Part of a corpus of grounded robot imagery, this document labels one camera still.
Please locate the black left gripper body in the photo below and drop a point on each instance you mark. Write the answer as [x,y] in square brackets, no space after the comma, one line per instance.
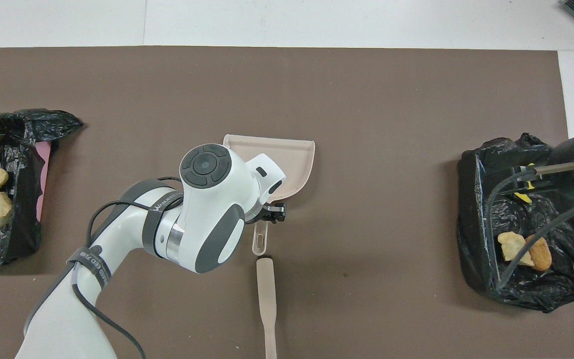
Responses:
[273,212]

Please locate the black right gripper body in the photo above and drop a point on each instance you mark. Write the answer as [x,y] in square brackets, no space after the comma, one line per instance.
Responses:
[566,182]

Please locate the yellow sponge piece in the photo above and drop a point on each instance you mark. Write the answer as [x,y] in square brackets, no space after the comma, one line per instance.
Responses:
[524,197]

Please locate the beige plastic dustpan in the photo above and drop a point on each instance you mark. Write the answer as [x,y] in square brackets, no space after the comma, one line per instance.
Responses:
[292,159]

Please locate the brown fried nugget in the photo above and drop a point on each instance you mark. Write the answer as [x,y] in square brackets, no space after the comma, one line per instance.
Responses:
[542,254]

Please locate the orange striped croissant piece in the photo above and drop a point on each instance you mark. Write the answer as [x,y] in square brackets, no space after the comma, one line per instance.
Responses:
[511,247]

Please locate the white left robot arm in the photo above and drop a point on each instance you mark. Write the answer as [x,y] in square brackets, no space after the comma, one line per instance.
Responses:
[202,209]

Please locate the pink bin with black bag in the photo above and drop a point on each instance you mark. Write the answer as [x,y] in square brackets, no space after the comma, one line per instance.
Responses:
[13,234]

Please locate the brown table mat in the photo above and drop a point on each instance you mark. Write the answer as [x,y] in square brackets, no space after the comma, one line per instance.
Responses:
[317,99]

